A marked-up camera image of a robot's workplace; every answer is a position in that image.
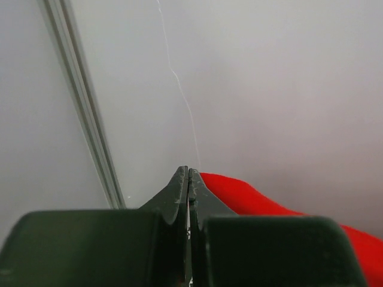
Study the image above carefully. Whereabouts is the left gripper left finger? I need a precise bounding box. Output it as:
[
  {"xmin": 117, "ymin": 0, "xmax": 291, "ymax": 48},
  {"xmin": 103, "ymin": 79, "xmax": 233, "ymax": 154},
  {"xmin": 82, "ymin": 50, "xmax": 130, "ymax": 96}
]
[{"xmin": 1, "ymin": 166, "xmax": 189, "ymax": 286}]

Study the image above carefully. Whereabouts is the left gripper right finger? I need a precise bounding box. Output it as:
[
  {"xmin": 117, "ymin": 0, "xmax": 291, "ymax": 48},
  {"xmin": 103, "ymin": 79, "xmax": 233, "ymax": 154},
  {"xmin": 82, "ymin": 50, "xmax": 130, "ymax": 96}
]
[{"xmin": 189, "ymin": 169, "xmax": 367, "ymax": 286}]

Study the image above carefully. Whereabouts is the red t shirt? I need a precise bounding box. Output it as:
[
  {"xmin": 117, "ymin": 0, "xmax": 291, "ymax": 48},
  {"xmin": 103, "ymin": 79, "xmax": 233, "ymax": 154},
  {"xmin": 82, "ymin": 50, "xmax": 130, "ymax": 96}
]
[{"xmin": 201, "ymin": 173, "xmax": 382, "ymax": 286}]

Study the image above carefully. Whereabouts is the left aluminium frame post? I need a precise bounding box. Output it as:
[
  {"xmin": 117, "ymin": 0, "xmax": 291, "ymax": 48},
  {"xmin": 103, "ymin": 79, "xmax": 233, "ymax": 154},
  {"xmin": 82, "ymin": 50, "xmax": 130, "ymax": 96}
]
[{"xmin": 39, "ymin": 1, "xmax": 126, "ymax": 209}]

